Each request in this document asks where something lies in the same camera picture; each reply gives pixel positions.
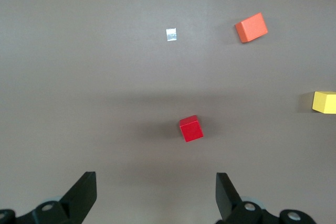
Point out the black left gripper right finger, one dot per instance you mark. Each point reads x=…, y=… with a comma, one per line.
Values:
x=227, y=197

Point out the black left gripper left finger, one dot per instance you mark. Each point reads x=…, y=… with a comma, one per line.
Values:
x=78, y=197

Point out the red wooden cube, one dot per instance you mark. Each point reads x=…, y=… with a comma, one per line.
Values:
x=191, y=129

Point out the yellow wooden block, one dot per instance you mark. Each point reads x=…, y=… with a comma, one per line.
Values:
x=325, y=102

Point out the orange wooden block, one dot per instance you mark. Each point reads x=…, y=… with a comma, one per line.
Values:
x=252, y=27

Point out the small silver tape piece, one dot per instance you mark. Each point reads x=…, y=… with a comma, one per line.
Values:
x=171, y=35

